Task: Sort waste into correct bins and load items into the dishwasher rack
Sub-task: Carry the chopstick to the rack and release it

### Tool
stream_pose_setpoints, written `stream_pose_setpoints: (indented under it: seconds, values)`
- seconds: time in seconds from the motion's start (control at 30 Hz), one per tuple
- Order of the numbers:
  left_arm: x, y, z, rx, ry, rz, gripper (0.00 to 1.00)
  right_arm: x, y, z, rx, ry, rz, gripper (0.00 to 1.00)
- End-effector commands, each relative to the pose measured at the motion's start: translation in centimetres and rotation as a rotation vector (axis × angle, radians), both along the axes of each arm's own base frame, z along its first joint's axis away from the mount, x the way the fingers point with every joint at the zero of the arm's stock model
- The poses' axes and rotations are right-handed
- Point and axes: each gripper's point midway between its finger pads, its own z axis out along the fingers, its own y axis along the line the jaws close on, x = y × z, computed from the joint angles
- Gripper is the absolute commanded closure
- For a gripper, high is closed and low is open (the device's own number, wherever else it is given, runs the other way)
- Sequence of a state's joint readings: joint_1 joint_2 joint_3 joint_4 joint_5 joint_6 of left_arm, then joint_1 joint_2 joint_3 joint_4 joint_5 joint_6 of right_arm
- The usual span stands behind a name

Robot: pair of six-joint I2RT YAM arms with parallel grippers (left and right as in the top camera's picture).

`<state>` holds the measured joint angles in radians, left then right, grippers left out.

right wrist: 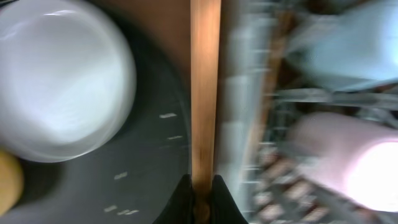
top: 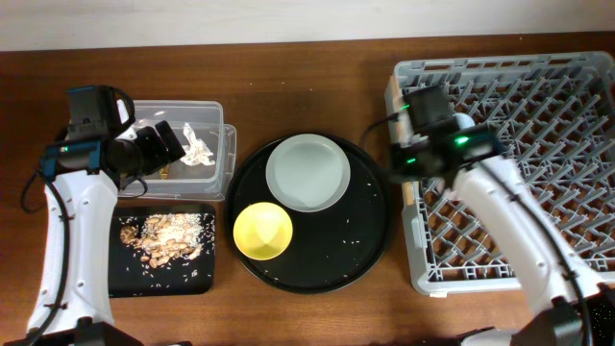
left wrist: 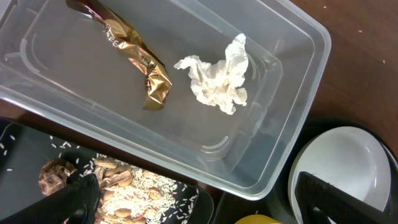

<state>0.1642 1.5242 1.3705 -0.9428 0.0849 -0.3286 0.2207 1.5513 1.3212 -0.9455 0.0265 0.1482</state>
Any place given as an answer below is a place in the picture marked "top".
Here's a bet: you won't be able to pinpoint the gold snack wrapper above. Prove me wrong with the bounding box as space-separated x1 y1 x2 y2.
159 165 170 180

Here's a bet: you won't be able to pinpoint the white napkin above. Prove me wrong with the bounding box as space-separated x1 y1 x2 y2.
181 123 215 166

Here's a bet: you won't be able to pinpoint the wooden chopstick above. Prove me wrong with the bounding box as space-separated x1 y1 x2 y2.
402 182 415 206
386 76 406 143

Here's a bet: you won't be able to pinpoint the food scraps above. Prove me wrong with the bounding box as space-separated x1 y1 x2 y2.
120 213 206 269

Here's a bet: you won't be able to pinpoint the white plate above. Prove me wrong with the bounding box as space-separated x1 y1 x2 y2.
265 134 351 212

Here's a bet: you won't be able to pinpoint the yellow bowl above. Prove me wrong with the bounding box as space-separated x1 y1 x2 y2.
233 202 293 261

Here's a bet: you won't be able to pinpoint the pink cup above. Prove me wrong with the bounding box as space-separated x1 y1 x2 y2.
433 178 457 200

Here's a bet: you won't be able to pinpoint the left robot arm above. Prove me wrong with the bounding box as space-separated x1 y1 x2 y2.
19 85 185 345

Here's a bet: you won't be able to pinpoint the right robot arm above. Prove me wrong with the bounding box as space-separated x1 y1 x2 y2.
388 86 614 345

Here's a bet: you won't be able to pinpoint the grey dishwasher rack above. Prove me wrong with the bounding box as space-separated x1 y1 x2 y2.
392 52 614 297

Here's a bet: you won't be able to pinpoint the clear plastic bin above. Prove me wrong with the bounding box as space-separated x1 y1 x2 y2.
119 100 236 201

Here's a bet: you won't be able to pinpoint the black rectangular tray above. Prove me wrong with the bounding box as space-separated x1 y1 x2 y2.
109 205 215 298

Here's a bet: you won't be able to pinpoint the round black tray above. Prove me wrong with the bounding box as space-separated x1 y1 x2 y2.
225 135 393 294

